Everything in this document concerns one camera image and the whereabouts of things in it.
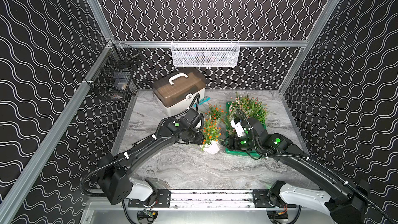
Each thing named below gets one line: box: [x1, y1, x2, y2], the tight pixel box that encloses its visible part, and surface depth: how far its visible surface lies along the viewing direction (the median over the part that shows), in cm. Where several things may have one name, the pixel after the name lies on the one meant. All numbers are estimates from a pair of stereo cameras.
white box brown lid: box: [152, 68, 207, 116], surface depth 100 cm
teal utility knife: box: [193, 96, 211, 108], surface depth 116 cm
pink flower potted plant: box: [227, 91, 250, 122], surface depth 96 cm
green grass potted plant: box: [240, 92, 269, 130], surface depth 94 cm
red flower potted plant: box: [204, 103, 227, 122], surface depth 93 cm
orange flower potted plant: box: [200, 118, 228, 156], surface depth 72 cm
